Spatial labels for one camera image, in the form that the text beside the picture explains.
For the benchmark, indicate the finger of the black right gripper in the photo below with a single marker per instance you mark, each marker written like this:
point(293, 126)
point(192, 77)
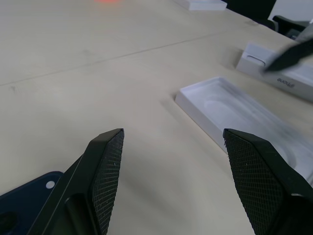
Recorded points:
point(291, 57)

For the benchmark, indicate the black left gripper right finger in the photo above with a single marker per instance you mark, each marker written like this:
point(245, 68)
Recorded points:
point(264, 186)

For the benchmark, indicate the small white open box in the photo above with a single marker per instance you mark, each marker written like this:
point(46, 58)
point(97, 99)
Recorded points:
point(205, 4)

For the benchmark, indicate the white phone box lid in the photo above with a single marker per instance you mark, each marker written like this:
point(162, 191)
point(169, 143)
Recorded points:
point(281, 80)

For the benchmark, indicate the white phone box base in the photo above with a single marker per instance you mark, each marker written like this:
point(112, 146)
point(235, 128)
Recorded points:
point(220, 98)

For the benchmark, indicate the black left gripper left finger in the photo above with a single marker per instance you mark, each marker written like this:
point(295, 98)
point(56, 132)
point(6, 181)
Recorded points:
point(83, 186)

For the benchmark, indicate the dark blue smartphone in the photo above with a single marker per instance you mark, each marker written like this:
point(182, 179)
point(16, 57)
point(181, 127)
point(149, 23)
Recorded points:
point(19, 208)

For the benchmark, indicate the black office chair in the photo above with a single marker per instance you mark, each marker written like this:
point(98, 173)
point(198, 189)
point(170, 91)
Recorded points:
point(252, 11)

